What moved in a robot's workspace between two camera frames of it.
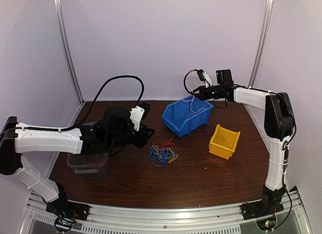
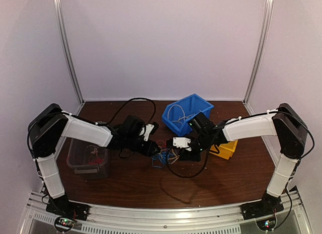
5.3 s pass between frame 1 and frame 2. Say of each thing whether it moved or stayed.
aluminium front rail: stayed
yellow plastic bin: stayed
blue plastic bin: stayed
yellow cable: moved
